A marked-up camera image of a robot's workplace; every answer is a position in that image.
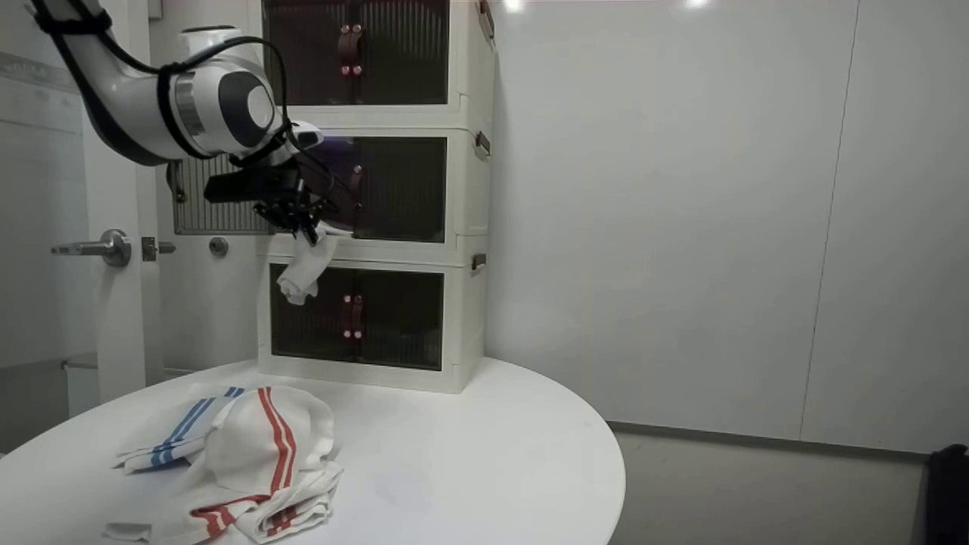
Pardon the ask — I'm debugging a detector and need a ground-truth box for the white towel with red stripes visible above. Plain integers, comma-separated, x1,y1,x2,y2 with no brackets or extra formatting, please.
104,385,342,545

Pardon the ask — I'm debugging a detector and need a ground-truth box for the white door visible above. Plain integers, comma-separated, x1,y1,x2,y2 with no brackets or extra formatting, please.
36,0,243,401

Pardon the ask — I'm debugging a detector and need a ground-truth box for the round white table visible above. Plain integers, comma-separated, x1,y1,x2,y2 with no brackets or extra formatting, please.
0,361,627,545

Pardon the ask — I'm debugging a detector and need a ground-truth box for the white stacked cabinet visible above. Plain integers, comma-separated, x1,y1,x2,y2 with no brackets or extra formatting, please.
257,0,496,391

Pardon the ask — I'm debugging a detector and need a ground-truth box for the black object at floor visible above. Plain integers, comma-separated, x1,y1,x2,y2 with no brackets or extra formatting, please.
923,444,969,545

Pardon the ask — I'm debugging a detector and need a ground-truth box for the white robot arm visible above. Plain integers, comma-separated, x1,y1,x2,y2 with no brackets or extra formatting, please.
31,0,340,246

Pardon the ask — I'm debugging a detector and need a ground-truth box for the white towel with blue stripes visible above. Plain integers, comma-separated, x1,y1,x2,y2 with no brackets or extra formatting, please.
114,385,243,472

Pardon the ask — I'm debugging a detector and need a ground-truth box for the open cabinet door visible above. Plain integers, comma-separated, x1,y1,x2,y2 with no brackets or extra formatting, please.
168,159,270,237

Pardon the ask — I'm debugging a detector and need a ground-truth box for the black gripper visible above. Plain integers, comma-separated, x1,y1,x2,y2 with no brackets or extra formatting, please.
204,122,330,241

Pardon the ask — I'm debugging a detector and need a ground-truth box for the silver door handle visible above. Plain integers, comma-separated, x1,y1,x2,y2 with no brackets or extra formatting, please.
56,227,130,270

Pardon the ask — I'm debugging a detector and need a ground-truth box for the white and blue carried towel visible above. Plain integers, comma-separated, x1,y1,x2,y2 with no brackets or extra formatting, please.
275,224,350,307

